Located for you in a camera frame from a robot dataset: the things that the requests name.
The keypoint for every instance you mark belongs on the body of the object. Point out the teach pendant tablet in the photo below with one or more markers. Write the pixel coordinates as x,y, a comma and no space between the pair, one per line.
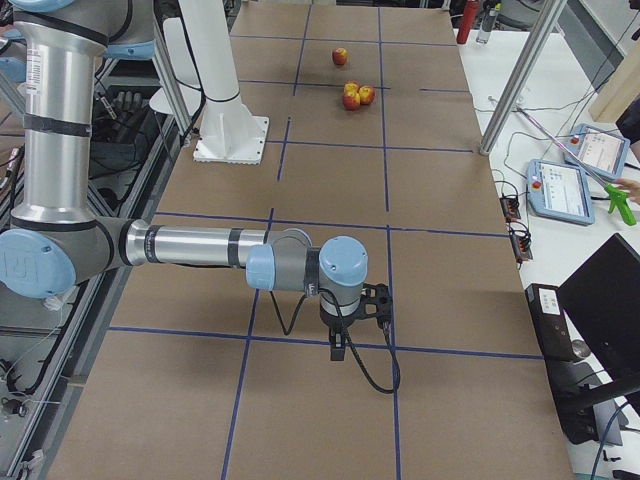
603,151
560,192

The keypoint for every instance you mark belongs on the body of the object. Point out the black monitor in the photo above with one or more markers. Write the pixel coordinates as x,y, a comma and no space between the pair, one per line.
601,299

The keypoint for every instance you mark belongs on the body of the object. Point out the orange black adapter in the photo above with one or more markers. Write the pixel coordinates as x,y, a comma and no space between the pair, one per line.
520,237
510,202

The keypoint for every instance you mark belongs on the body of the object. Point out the lone red yellow apple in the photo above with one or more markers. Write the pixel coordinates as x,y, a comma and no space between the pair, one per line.
340,56

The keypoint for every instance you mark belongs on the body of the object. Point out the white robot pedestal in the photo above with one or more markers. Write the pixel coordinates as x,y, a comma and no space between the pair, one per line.
228,130

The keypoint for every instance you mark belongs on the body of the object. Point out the red water bottle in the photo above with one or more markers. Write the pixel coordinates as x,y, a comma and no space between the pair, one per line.
467,21

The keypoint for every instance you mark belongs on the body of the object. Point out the green handled reacher grabber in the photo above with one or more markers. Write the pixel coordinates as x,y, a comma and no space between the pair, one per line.
618,198

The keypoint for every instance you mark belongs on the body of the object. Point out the far teach pendant tablet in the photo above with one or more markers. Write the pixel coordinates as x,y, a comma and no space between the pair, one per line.
603,151

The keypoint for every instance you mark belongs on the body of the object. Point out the near teach pendant tablet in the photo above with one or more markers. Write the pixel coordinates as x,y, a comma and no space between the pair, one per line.
560,192

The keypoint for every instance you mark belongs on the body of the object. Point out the clear water bottle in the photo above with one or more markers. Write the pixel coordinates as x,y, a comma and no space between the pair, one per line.
490,12

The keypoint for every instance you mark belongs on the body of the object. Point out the red yellow apple right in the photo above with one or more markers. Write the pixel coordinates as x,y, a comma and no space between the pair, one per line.
367,94

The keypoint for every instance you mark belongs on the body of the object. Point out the lower orange black adapter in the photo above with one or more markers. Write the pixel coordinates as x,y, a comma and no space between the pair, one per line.
520,237

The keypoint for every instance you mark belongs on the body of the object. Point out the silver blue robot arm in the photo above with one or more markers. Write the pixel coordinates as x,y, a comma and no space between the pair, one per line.
55,242

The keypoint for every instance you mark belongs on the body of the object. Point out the black computer box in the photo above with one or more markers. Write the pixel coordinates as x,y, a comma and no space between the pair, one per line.
584,404

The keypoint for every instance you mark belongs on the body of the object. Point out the red yellow apple rear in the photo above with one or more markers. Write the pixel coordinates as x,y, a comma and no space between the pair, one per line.
351,86

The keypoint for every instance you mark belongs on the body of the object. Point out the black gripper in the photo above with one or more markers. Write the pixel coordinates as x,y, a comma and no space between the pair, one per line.
338,321

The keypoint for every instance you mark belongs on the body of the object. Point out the red yellow apple front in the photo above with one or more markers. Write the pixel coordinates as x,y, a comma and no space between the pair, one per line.
351,100

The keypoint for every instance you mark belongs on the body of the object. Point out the upper orange black adapter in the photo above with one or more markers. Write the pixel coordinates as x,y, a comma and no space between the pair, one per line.
510,202

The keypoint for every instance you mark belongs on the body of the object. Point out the aluminium frame post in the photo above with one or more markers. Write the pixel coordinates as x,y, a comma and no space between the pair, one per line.
533,46

